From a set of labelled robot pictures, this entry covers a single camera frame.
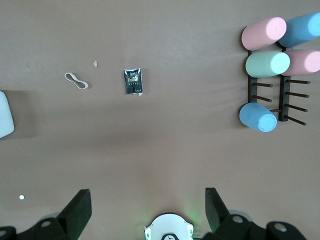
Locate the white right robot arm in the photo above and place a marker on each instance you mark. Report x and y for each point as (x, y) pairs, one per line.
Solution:
(170, 225)

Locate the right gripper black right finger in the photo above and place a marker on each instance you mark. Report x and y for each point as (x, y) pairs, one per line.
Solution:
(217, 217)

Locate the dark wooden cup rack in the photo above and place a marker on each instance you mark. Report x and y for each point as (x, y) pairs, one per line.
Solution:
(252, 90)

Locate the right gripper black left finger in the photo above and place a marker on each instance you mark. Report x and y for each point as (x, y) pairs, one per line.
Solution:
(75, 215)

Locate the blue plastic cup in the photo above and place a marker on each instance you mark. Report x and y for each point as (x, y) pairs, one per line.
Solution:
(255, 116)
(300, 30)

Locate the mint green plastic cup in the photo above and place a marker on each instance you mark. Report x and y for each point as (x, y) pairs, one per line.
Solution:
(265, 64)

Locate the grey small parts box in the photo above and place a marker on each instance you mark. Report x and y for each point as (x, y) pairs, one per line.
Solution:
(5, 115)

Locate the black snack packet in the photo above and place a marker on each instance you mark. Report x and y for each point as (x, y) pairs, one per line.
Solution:
(133, 82)

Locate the pink foam cylinder front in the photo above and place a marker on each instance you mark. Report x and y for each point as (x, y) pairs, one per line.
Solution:
(263, 32)

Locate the beige rubber band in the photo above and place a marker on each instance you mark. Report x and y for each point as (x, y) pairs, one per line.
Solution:
(74, 81)

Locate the small white round dot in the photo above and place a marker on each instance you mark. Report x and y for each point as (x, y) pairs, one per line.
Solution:
(22, 197)

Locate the pink plastic cup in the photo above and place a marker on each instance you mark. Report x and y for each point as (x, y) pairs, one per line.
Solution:
(302, 62)

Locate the small tan paper scrap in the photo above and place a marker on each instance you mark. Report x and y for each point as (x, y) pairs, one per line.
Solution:
(95, 64)

